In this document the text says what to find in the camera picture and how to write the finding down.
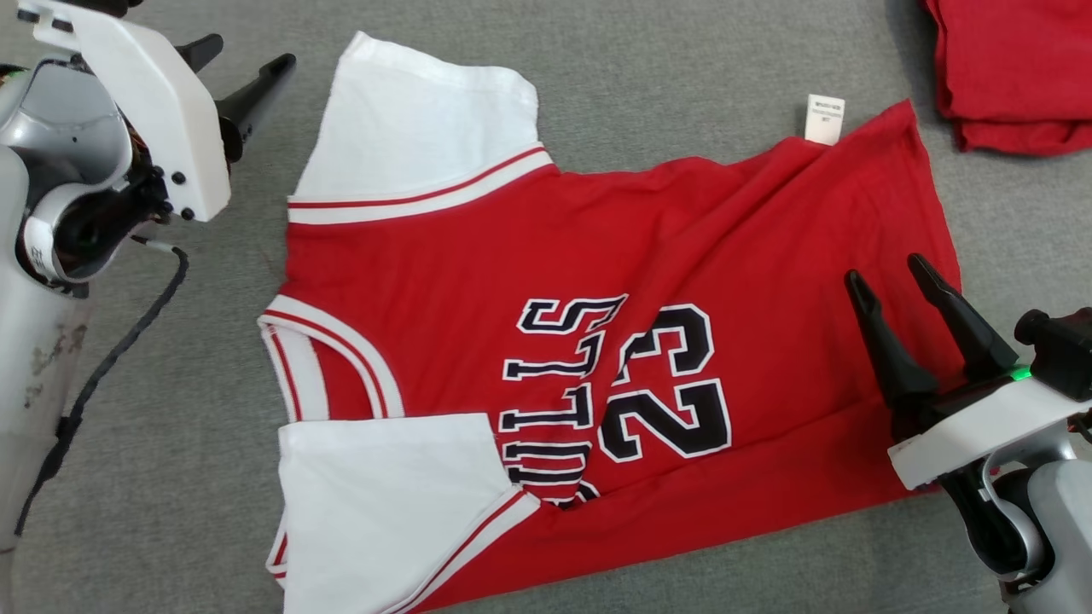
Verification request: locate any folded red garment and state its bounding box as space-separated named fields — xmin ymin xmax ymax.
xmin=921 ymin=0 xmax=1092 ymax=157

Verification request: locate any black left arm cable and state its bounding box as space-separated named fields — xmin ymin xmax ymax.
xmin=13 ymin=241 xmax=190 ymax=538

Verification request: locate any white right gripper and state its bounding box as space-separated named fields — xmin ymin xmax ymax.
xmin=845 ymin=253 xmax=1092 ymax=491

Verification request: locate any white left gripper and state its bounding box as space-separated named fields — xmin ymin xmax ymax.
xmin=17 ymin=0 xmax=298 ymax=223

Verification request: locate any red white basketball jersey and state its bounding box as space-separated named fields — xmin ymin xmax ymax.
xmin=258 ymin=32 xmax=965 ymax=614

